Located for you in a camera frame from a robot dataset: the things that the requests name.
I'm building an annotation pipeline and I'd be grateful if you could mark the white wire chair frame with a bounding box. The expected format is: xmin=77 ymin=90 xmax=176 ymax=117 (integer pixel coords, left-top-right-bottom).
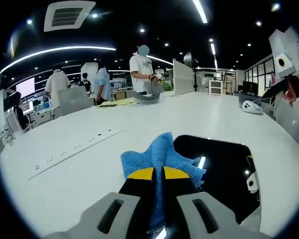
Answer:
xmin=264 ymin=97 xmax=278 ymax=118

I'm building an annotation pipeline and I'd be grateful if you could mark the white office chair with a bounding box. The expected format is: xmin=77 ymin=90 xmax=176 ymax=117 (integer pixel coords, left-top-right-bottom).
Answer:
xmin=5 ymin=109 xmax=24 ymax=140

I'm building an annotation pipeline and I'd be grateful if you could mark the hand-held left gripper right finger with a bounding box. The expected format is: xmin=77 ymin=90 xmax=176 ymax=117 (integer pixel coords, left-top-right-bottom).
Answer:
xmin=162 ymin=166 xmax=271 ymax=239

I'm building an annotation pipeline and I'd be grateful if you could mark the bright wall screen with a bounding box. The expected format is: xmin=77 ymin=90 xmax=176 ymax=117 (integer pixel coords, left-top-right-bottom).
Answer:
xmin=15 ymin=77 xmax=36 ymax=97

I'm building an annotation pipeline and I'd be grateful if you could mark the yellow paper folder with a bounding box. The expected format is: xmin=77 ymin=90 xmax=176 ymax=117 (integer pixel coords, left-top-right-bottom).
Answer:
xmin=94 ymin=98 xmax=138 ymax=109

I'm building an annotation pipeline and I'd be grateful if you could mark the blue cleaning cloth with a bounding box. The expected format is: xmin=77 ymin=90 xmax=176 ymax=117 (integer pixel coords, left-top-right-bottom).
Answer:
xmin=121 ymin=131 xmax=207 ymax=235

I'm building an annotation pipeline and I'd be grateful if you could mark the person's right hand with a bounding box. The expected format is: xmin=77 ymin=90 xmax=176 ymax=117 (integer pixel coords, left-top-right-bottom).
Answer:
xmin=285 ymin=76 xmax=299 ymax=108

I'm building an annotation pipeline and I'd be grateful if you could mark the white table socket panel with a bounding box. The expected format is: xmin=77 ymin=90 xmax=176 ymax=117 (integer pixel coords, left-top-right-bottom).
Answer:
xmin=27 ymin=128 xmax=124 ymax=181

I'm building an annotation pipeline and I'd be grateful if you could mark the white desk divider panel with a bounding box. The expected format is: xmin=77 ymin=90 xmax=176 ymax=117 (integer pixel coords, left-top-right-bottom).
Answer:
xmin=172 ymin=59 xmax=195 ymax=97

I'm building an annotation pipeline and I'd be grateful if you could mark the straight ceiling light bar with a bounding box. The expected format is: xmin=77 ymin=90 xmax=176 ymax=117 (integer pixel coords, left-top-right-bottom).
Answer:
xmin=192 ymin=0 xmax=208 ymax=24

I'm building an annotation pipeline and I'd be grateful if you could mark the curved ceiling light strip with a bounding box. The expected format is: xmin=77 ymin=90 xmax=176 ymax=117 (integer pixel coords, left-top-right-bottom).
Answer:
xmin=0 ymin=46 xmax=117 ymax=74

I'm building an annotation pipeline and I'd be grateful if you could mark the person's light shirt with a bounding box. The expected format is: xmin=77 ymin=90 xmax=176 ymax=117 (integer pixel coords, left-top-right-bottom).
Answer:
xmin=274 ymin=84 xmax=299 ymax=150

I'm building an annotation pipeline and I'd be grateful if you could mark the ceiling air conditioner vent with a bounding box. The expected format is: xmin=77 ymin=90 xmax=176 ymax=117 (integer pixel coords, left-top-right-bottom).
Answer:
xmin=43 ymin=1 xmax=97 ymax=32

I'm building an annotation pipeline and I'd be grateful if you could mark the white spare gripper device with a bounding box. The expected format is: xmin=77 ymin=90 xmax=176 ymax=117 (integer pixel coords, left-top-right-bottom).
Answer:
xmin=241 ymin=99 xmax=264 ymax=116

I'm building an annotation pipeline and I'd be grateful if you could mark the black stand with panel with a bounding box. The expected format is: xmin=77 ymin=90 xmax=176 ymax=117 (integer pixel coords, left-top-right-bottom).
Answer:
xmin=183 ymin=51 xmax=200 ymax=92

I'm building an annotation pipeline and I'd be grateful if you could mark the white drawer cabinet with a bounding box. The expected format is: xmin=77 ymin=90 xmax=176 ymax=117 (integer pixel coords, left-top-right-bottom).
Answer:
xmin=208 ymin=79 xmax=225 ymax=96

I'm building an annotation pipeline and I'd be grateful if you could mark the black computer monitor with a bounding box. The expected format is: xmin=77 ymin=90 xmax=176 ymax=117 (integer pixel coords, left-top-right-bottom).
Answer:
xmin=242 ymin=81 xmax=260 ymax=97

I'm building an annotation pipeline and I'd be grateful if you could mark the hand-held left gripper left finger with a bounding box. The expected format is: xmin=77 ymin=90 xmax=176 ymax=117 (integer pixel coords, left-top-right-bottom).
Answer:
xmin=43 ymin=166 xmax=156 ymax=239

